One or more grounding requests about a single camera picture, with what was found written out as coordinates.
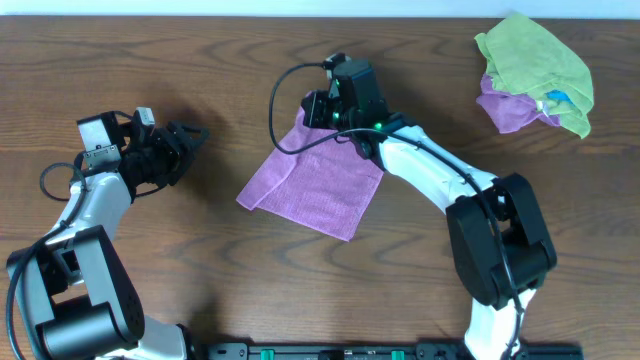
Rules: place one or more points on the green microfibre cloth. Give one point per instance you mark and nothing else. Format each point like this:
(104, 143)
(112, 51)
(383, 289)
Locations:
(523, 57)

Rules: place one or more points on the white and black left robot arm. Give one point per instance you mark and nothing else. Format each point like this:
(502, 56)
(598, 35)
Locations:
(70, 287)

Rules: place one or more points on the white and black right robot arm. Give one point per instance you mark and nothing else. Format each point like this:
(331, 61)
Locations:
(501, 245)

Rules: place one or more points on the blue cloth in pile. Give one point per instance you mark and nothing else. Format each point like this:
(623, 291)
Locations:
(558, 96)

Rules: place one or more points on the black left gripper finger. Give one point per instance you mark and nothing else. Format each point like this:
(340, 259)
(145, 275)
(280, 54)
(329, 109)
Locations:
(178, 166)
(188, 136)

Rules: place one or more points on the purple microfibre cloth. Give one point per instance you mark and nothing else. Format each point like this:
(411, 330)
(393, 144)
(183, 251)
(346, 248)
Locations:
(326, 188)

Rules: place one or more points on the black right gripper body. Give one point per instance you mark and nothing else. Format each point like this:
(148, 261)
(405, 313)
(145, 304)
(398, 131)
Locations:
(326, 112)

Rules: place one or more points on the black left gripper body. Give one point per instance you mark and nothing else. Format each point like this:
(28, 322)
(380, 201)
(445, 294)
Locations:
(170, 148)

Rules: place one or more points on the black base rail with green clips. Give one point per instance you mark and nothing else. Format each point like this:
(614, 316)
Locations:
(425, 350)

